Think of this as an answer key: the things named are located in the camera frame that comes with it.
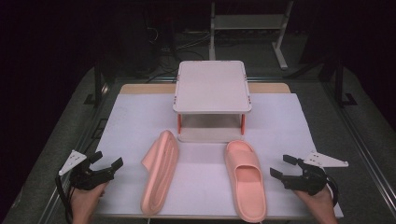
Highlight white table sheet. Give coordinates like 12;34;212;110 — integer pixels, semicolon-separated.
94;92;345;219

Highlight white metal stand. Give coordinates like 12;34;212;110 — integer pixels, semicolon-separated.
208;0;295;71

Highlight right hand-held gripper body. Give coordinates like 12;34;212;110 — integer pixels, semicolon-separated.
280;151;349;197

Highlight metal floor rail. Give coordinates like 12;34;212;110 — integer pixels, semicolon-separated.
36;82;115;224
320;81;396;216

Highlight person's left hand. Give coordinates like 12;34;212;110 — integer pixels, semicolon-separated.
70;182;108;220

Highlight black metal stand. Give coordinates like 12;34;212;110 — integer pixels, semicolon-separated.
83;58;110;108
333;60;359;108

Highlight person's right hand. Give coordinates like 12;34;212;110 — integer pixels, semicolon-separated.
293;186;336;218

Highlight white shoe rack orange posts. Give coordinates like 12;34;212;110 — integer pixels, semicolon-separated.
172;60;253;144

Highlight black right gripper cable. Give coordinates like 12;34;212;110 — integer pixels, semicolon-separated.
323;175;341;208

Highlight black floor cable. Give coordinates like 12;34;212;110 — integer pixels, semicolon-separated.
145;66;180;85

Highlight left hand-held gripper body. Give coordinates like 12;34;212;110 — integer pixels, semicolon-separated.
58;149;115;191

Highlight pink slipper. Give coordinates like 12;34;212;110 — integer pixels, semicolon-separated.
223;139;268;224
139;130;180;217

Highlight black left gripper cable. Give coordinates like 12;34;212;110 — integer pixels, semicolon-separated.
54;175;75;224

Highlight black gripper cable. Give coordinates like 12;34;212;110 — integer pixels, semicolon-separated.
54;175;75;224
323;175;341;208

